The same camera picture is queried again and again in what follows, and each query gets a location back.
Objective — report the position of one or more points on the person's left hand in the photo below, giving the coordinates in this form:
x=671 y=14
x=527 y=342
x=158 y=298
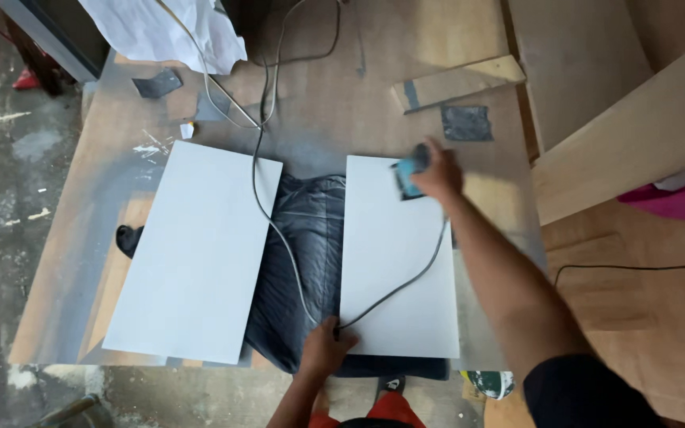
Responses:
x=322 y=350

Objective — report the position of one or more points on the person's right hand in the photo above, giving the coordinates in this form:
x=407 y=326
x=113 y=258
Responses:
x=437 y=175

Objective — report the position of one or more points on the person's right fingers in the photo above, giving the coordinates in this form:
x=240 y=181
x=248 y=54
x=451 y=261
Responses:
x=431 y=156

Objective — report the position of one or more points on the person's left fingers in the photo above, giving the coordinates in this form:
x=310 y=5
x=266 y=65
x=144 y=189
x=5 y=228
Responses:
x=335 y=333

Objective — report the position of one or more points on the blue electric sander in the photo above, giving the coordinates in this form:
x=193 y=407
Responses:
x=409 y=171

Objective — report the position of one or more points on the dark grey sandpaper sheet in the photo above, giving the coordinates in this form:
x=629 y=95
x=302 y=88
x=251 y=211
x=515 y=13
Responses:
x=467 y=123
x=157 y=83

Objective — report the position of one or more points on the dark grey padded cloth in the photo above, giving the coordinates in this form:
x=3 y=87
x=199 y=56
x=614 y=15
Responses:
x=301 y=267

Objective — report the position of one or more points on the person's black shoe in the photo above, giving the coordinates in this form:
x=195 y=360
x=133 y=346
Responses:
x=391 y=383

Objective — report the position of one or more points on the wooden offcut with grey mark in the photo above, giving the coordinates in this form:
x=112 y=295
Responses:
x=458 y=83

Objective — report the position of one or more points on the person's red shorts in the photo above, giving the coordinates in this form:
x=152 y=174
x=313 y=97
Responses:
x=387 y=411

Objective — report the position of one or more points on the small white painted board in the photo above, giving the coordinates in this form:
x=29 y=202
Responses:
x=399 y=261

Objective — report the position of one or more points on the paint stained white bucket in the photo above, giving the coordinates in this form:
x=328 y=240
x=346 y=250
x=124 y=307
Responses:
x=490 y=383

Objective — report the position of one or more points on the large white painted board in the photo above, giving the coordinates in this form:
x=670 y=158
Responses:
x=194 y=252

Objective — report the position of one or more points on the large plywood sheet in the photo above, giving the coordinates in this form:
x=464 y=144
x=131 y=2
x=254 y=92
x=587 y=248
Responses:
x=574 y=65

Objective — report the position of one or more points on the light wooden plank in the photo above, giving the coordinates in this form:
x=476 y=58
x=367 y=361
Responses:
x=628 y=136

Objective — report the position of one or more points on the black rag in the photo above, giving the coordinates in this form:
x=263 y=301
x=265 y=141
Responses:
x=128 y=239

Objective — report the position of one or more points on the pink plastic container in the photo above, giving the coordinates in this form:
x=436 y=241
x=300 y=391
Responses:
x=681 y=193

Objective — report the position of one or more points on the person's black sleeve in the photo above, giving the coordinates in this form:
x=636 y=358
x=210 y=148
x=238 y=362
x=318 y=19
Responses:
x=586 y=392

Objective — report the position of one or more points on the white crumpled cloth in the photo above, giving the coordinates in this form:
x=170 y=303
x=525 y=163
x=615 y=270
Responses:
x=161 y=29

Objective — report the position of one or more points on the red object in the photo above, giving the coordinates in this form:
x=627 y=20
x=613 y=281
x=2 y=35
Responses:
x=26 y=79

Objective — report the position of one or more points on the grey cabinet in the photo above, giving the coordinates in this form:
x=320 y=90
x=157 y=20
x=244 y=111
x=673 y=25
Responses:
x=51 y=33

